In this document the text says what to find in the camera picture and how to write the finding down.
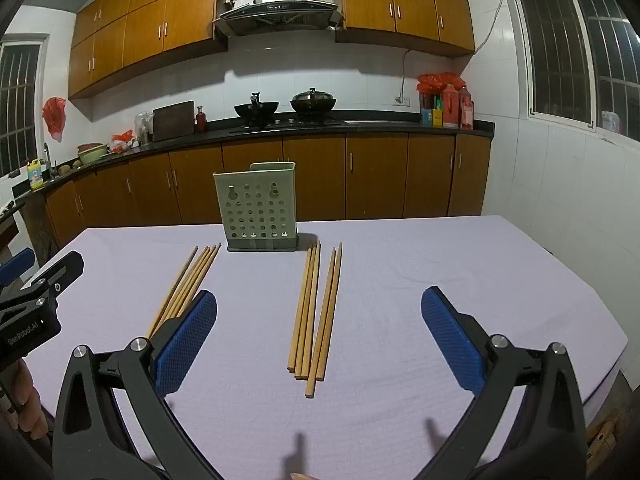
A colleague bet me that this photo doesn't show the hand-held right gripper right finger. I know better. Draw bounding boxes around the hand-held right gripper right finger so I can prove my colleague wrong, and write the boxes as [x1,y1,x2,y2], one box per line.
[420,286,588,480]

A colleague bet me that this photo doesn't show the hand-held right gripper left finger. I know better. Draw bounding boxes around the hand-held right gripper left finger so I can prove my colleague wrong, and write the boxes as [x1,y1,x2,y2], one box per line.
[52,289,226,480]

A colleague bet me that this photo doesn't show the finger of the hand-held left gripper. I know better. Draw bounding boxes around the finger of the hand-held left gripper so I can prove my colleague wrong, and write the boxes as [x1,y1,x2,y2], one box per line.
[20,251,85,297]
[0,247,36,286]

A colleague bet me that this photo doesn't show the wooden chopstick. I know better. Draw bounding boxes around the wooden chopstick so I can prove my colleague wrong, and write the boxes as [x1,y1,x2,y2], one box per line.
[306,246,337,399]
[160,245,209,328]
[314,242,344,381]
[147,246,199,338]
[295,241,321,380]
[174,244,218,317]

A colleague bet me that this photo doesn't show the green perforated chopstick holder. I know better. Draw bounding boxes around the green perforated chopstick holder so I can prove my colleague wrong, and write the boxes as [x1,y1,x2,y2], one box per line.
[213,161,300,253]

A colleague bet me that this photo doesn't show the box of colourful utensils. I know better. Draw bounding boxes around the box of colourful utensils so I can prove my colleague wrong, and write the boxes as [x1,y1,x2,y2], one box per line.
[420,92,445,127]

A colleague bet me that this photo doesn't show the person's left hand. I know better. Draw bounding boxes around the person's left hand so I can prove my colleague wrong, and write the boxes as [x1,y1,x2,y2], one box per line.
[0,359,49,442]

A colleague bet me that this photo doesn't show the yellow detergent bottle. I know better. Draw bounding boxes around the yellow detergent bottle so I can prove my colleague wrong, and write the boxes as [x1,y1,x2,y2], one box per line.
[27,157,46,190]

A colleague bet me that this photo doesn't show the green basin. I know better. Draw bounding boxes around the green basin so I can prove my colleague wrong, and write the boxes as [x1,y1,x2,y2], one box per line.
[77,143,110,165]

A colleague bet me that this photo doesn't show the hanging red plastic bag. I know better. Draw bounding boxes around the hanging red plastic bag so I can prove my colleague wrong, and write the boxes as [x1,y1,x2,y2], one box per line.
[42,97,67,142]

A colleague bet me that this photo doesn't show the small barred window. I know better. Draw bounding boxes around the small barred window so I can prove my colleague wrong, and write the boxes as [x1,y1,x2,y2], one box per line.
[0,35,50,178]

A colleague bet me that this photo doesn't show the clear glass jars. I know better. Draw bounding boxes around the clear glass jars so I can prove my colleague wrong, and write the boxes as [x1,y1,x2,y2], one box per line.
[134,111,153,146]

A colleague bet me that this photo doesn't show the brown base cabinet run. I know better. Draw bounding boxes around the brown base cabinet run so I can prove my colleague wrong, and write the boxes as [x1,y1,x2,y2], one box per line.
[45,132,493,248]

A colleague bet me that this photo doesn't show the dark wooden cutting board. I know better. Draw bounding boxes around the dark wooden cutting board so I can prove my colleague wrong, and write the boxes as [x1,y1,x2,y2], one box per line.
[151,100,196,142]

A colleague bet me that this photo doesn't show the black kitchen countertop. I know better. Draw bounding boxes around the black kitchen countertop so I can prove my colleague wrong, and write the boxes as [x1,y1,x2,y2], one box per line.
[12,117,496,196]

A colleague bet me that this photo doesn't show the red oil bottle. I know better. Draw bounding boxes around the red oil bottle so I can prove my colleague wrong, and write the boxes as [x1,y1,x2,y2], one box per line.
[457,86,475,131]
[442,84,461,128]

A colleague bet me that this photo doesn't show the gas stove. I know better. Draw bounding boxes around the gas stove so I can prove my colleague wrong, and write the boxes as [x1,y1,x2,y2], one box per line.
[227,117,346,133]

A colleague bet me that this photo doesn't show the black open wok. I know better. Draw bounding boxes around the black open wok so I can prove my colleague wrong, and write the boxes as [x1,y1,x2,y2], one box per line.
[234,92,280,126]

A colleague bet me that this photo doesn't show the large red plastic bag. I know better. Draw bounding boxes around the large red plastic bag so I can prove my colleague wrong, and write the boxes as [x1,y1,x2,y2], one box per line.
[417,73,466,96]

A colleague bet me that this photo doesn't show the black wok with lid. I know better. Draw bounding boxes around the black wok with lid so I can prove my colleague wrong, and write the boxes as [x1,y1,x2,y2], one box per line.
[290,88,338,118]

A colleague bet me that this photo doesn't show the large barred window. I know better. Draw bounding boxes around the large barred window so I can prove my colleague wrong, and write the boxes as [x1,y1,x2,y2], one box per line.
[507,0,640,141]

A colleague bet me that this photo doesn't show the steel range hood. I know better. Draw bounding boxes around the steel range hood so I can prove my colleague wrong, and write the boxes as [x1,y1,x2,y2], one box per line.
[214,0,346,37]

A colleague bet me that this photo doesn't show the brown wall cabinet unit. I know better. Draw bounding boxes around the brown wall cabinet unit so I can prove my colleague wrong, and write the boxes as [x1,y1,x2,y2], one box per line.
[68,0,229,100]
[335,0,476,58]

